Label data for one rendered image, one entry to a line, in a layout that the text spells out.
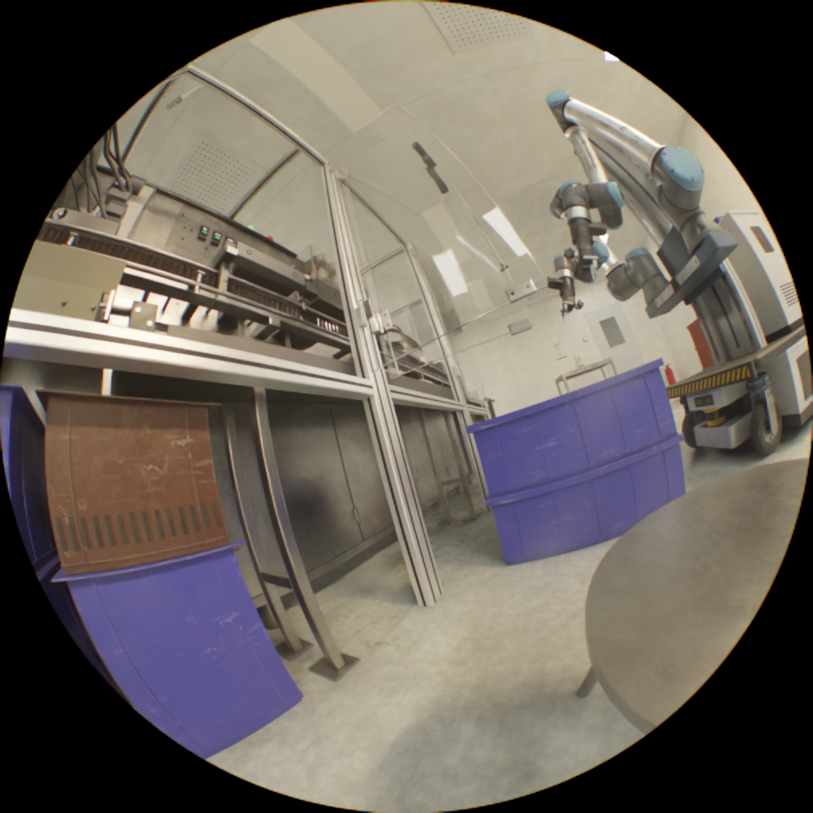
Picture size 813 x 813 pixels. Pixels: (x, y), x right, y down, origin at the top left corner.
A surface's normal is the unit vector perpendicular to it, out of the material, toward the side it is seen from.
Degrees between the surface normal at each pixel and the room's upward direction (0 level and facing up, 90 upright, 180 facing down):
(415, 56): 180
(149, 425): 90
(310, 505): 90
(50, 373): 90
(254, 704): 90
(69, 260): 79
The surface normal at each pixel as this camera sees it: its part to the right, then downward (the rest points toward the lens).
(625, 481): -0.44, -0.06
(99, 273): 0.79, -0.48
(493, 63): 0.25, 0.95
